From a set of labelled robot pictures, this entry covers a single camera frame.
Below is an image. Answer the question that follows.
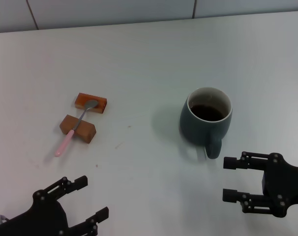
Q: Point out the glossy flat wooden block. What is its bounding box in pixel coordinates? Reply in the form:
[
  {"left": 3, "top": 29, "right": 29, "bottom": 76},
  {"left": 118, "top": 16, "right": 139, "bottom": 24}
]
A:
[{"left": 74, "top": 92, "right": 108, "bottom": 114}]

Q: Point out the pink handled metal spoon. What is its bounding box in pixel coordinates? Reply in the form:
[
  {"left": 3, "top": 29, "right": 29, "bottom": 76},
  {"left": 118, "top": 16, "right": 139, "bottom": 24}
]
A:
[{"left": 54, "top": 99, "right": 99, "bottom": 158}]

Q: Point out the grey ceramic cup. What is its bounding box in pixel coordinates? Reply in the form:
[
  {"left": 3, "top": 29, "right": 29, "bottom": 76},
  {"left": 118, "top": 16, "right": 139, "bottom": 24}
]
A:
[{"left": 179, "top": 87, "right": 233, "bottom": 160}]

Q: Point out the dark coffee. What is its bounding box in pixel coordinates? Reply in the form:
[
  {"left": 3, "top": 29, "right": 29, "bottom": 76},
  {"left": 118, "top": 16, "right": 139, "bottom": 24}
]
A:
[{"left": 189, "top": 104, "right": 228, "bottom": 122}]

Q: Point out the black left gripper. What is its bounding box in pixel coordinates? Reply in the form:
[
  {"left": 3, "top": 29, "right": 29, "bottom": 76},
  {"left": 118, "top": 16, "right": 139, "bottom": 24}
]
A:
[{"left": 0, "top": 175, "right": 110, "bottom": 236}]

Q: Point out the matte wooden spoon rest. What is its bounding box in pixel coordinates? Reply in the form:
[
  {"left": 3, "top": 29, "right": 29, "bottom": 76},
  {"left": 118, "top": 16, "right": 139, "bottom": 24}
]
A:
[{"left": 60, "top": 115, "right": 97, "bottom": 144}]

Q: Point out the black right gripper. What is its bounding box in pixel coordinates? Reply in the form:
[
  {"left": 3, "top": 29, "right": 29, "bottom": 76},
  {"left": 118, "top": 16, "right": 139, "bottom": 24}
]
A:
[{"left": 222, "top": 151, "right": 298, "bottom": 218}]

